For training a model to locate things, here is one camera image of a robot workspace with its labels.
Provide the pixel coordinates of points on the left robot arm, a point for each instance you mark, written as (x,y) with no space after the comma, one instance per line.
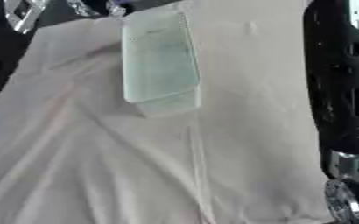
(4,55)

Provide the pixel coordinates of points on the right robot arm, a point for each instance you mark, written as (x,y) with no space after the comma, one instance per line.
(341,87)

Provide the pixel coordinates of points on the clear badge holder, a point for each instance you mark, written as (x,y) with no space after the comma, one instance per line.
(159,64)

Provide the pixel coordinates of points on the person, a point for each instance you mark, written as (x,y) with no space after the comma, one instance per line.
(249,116)

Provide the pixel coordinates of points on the silver badge clip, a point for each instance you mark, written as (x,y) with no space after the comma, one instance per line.
(117,9)

